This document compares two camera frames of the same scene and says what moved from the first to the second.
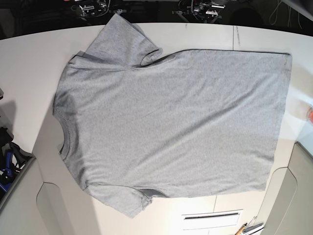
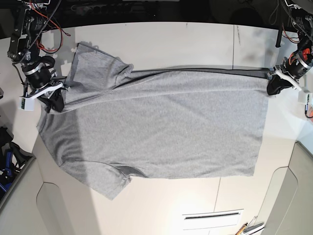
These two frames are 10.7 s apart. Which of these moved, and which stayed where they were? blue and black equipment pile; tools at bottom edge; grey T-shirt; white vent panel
Moved: grey T-shirt
Stayed: blue and black equipment pile; white vent panel; tools at bottom edge
